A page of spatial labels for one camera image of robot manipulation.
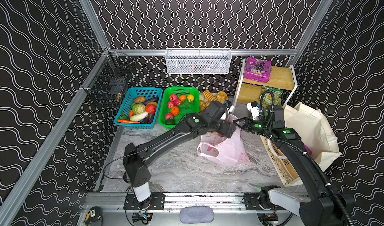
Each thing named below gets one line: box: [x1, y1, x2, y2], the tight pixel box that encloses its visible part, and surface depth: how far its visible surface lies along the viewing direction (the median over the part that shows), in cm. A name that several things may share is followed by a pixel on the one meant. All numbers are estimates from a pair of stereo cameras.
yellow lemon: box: [187, 94, 195, 103], surface depth 116 cm
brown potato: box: [134, 96, 146, 104], surface depth 116 cm
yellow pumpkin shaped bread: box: [216, 91, 228, 104], surface depth 119 cm
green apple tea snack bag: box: [259, 86, 284, 106], surface depth 97 cm
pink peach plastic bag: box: [197, 115, 251, 166], surface depth 74 cm
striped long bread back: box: [202, 90, 215, 101], surface depth 119 cm
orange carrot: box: [117, 119, 141, 124], surface depth 99 cm
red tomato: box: [145, 104, 157, 115], surface depth 105 cm
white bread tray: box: [199, 92, 228, 112], surface depth 119 cm
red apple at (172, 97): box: [169, 94, 177, 101], surface depth 116 cm
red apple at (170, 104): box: [167, 101, 174, 109], surface depth 112 cm
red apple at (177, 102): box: [173, 98, 181, 106], surface depth 113 cm
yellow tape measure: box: [84, 206, 104, 226], surface depth 70 cm
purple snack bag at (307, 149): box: [303, 144, 313, 155], surface depth 80 cm
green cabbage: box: [131, 102, 146, 115], surface depth 105 cm
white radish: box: [130, 111, 149, 122], surface depth 103 cm
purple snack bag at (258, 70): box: [243, 57, 272, 83], surface depth 83 cm
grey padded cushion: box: [179, 206, 215, 224], surface depth 70 cm
